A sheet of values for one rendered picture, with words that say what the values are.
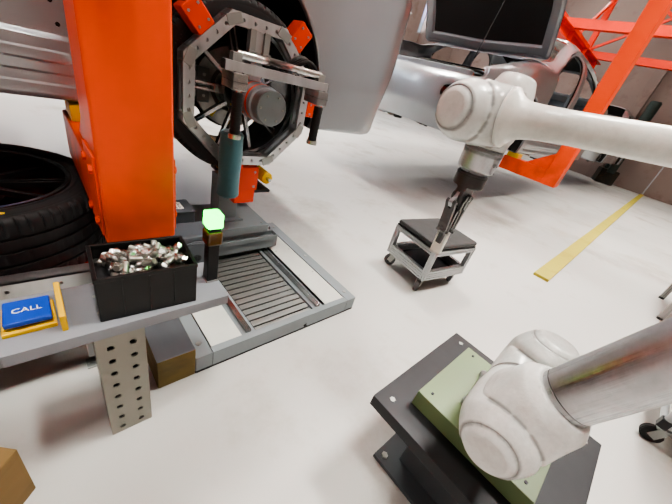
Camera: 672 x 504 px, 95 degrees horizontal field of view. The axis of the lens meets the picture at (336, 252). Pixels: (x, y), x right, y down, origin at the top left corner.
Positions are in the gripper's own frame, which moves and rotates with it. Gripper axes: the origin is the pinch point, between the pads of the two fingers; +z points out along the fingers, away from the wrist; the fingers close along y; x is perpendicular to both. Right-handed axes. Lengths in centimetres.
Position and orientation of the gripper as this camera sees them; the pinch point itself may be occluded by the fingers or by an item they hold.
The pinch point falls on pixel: (439, 241)
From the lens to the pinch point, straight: 90.3
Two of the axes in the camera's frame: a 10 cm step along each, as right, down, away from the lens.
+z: -2.5, 8.4, 4.9
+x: -7.0, -5.0, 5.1
